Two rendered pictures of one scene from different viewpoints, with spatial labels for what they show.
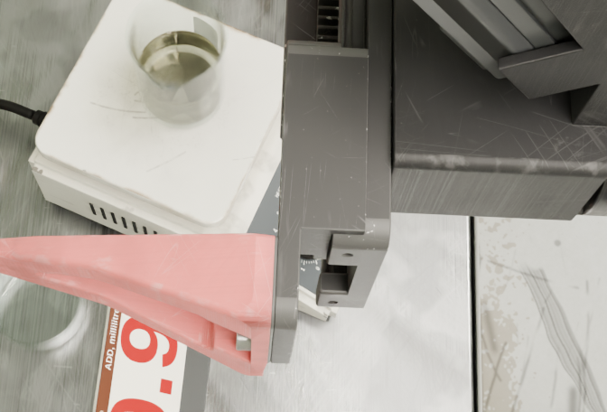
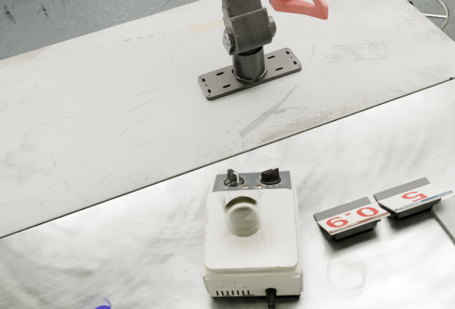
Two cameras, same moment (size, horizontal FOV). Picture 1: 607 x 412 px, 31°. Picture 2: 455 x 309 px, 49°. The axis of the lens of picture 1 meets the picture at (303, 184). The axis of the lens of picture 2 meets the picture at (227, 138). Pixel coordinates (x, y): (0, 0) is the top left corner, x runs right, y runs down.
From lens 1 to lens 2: 0.53 m
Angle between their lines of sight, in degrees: 47
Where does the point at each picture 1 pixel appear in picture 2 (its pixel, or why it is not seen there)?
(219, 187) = (277, 194)
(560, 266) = (234, 129)
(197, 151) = (266, 207)
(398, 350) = (289, 158)
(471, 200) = not seen: outside the picture
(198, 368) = (333, 211)
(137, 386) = (355, 217)
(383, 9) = not seen: outside the picture
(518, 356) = (271, 129)
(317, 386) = (315, 175)
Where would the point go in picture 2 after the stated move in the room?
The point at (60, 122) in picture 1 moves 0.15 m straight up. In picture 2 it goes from (281, 259) to (276, 190)
